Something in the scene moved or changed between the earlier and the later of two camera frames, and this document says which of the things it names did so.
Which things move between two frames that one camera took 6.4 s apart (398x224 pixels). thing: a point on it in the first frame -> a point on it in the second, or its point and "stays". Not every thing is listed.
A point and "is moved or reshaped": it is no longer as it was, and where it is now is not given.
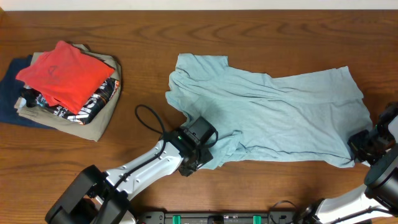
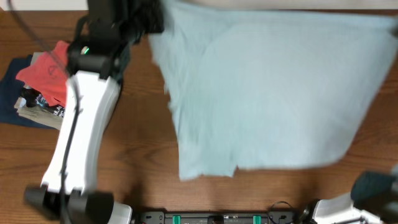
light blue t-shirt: [308, 118] is moved or reshaped
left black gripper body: [193, 160] -> [149, 17]
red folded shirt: [66, 75] stays
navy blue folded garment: [10, 91] stays
